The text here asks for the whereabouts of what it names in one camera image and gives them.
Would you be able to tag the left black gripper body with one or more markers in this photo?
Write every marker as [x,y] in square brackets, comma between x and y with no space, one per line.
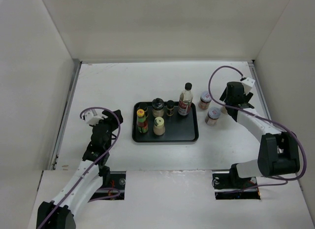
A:
[111,124]

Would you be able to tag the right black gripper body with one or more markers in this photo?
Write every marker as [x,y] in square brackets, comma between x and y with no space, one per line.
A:
[224,98]

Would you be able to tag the white-lidded spice jar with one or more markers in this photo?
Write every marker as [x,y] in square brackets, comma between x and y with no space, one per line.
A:
[205,100]

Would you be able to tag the white-lidded chili jar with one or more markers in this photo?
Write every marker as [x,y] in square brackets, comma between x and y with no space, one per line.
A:
[212,116]

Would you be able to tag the red chili sauce bottle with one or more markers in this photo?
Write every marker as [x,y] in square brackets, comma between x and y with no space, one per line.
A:
[142,123]

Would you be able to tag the tall clear vinegar bottle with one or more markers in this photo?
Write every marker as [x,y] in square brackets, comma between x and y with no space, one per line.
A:
[185,100]

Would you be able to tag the small yellow-lidded jar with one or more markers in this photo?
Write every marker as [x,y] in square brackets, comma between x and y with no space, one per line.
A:
[159,126]

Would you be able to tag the black-capped pepper jar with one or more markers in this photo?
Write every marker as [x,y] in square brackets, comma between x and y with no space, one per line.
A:
[170,108]

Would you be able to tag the wide black-capped seasoning jar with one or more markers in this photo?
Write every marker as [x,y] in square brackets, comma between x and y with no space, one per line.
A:
[158,107]

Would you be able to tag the clear salt grinder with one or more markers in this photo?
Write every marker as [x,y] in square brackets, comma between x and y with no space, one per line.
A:
[224,110]

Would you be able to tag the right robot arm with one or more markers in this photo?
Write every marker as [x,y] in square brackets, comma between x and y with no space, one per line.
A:
[278,151]

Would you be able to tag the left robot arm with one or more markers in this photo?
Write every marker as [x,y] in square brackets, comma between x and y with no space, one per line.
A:
[91,174]

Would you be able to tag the small black-capped spice jar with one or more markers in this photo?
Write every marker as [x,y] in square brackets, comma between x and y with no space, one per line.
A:
[144,107]

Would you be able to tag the black plastic tray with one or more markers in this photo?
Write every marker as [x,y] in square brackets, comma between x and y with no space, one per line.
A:
[177,128]

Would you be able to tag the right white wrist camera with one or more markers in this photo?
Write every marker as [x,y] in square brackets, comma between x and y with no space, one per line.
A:
[247,82]

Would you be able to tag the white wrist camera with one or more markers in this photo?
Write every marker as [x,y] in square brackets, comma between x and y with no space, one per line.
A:
[247,82]
[91,117]

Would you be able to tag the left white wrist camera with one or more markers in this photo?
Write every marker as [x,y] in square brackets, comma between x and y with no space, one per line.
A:
[91,117]

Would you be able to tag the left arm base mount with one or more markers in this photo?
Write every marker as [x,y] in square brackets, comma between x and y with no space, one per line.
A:
[113,187]

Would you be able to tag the aluminium table edge rail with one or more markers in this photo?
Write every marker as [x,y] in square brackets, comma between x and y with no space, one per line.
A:
[57,146]

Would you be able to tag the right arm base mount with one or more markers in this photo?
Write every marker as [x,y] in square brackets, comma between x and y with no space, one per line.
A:
[228,185]

